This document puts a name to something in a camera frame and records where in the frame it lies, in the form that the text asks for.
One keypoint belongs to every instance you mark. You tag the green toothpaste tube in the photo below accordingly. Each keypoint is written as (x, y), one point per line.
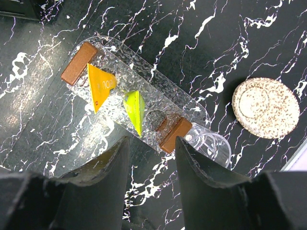
(134, 105)

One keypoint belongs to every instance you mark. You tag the yellow toothpaste tube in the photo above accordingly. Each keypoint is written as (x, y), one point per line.
(101, 83)

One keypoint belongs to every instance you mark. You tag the clear plastic cup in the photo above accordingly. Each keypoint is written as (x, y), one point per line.
(209, 144)

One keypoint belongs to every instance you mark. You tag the clear acrylic rack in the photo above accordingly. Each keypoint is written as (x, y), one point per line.
(119, 84)

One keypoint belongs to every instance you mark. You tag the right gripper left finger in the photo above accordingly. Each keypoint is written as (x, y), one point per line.
(90, 197)

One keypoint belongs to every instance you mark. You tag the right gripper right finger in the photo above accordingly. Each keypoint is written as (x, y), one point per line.
(215, 198)

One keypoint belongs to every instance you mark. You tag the speckled round coaster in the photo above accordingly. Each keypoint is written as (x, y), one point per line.
(265, 107)

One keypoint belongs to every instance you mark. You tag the black plastic bin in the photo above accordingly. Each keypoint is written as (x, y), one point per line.
(29, 9)

